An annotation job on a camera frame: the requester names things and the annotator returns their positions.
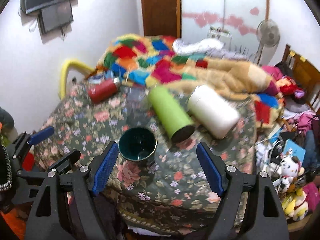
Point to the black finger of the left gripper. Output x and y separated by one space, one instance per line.
18 181

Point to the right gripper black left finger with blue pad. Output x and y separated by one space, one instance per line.
63 207

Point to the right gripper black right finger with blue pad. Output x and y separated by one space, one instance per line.
263 218

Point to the dark green ceramic cup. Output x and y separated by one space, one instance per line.
137 144

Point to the yellow plush toy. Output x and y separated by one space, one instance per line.
295 206

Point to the white plush toy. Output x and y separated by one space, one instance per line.
291 169

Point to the blue booklet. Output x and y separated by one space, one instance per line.
291 148

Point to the floral green bedspread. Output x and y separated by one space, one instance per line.
166 194

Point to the white thermos bottle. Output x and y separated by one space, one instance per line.
212 111

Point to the lime green thermos bottle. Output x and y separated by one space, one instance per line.
174 119

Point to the red thermos bottle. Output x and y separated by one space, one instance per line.
104 90

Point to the red plush toy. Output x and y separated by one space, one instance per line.
289 87

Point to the clear glass tumbler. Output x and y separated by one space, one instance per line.
137 103

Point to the pink clothing pile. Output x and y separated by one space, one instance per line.
273 71

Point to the wooden headboard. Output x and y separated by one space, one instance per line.
306 74

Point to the white grey crumpled sheet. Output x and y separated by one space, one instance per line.
210 47

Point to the colourful patchwork blanket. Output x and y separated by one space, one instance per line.
231 79

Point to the white small cabinet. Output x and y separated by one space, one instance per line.
222 35

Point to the standing electric fan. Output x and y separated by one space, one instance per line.
268 35

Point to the frosted wardrobe with hearts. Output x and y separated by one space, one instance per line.
239 17

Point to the brown wooden door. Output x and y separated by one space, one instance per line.
161 17

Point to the yellow foam padded rail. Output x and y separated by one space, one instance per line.
67 66

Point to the small black wall monitor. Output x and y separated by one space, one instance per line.
55 17

